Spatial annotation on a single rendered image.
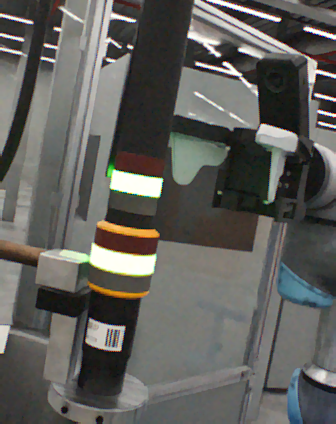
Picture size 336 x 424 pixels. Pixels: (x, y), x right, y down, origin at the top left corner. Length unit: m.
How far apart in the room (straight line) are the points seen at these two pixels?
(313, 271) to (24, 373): 0.35
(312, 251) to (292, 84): 0.23
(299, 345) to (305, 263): 3.80
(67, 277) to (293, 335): 4.06
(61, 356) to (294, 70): 0.32
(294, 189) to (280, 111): 0.08
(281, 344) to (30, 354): 3.86
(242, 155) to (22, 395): 0.31
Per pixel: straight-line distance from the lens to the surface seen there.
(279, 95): 0.53
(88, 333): 0.37
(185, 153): 0.48
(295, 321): 4.36
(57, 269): 0.37
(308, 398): 1.13
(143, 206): 0.35
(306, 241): 0.66
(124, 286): 0.35
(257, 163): 0.50
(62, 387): 0.39
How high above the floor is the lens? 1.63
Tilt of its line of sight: 3 degrees down
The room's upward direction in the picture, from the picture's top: 10 degrees clockwise
